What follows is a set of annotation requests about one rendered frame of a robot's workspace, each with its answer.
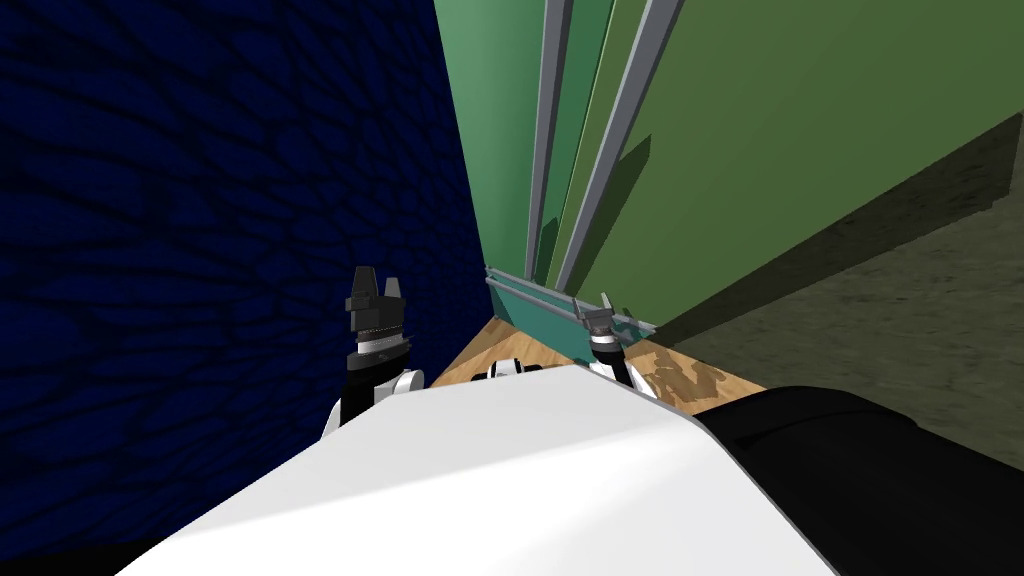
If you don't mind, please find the green cupboard door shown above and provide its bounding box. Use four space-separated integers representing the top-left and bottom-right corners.
563 0 1024 331
431 0 553 280

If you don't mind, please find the teal drawer front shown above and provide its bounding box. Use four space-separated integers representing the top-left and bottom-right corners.
486 275 641 363

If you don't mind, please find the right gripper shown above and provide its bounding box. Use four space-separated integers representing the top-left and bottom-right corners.
571 291 618 340

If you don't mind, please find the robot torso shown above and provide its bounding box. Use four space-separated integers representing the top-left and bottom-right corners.
115 358 841 576

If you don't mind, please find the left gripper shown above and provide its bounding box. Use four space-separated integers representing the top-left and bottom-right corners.
344 267 409 332

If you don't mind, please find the green cupboard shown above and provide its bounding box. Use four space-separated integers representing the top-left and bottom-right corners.
431 0 1024 363

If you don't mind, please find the long grey door handle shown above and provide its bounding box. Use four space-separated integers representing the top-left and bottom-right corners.
523 0 575 281
554 0 687 293

